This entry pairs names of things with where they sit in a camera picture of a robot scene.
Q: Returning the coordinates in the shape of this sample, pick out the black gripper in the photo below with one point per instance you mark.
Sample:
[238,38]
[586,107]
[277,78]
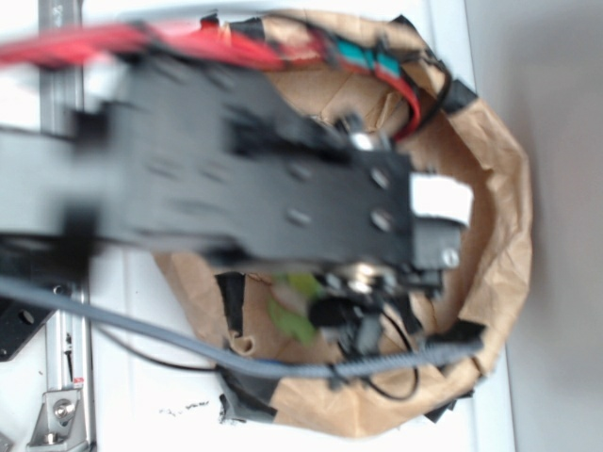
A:
[384,231]

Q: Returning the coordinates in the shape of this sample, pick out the green plush animal toy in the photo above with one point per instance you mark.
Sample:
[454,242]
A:
[291,295]

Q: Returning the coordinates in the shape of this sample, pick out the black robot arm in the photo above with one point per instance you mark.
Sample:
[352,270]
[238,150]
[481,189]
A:
[212,160]

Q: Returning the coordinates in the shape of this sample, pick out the brown paper bag bin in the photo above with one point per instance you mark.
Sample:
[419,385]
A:
[467,140]

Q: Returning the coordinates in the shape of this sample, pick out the aluminium extrusion rail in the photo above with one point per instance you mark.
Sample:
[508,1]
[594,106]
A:
[68,347]

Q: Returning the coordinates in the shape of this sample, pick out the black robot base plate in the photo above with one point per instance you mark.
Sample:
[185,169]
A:
[21,321]

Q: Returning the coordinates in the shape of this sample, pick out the metal corner bracket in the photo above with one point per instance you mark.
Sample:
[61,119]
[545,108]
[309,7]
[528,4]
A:
[61,423]

